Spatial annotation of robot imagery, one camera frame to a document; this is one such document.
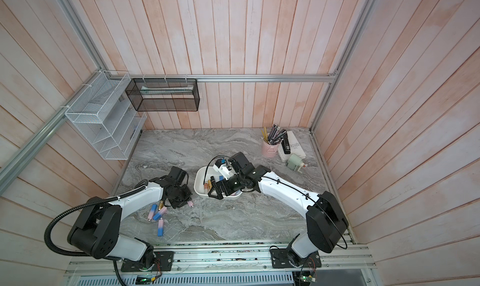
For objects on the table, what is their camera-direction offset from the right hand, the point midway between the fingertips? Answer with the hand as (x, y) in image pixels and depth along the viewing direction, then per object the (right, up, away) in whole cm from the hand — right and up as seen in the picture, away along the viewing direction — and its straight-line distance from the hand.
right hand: (216, 190), depth 79 cm
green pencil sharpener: (+40, +11, +19) cm, 45 cm away
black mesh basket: (-32, +48, +24) cm, 63 cm away
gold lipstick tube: (-5, -1, +16) cm, 17 cm away
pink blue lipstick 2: (-28, -13, +6) cm, 31 cm away
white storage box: (-9, +5, +16) cm, 19 cm away
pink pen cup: (+27, +16, +22) cm, 39 cm away
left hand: (-13, -8, +10) cm, 19 cm away
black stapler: (+38, +21, +29) cm, 52 cm away
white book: (+44, +19, +32) cm, 57 cm away
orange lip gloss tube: (-7, -2, +14) cm, 16 cm away
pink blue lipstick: (-31, -11, +7) cm, 33 cm away
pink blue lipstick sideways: (-14, -9, +9) cm, 18 cm away
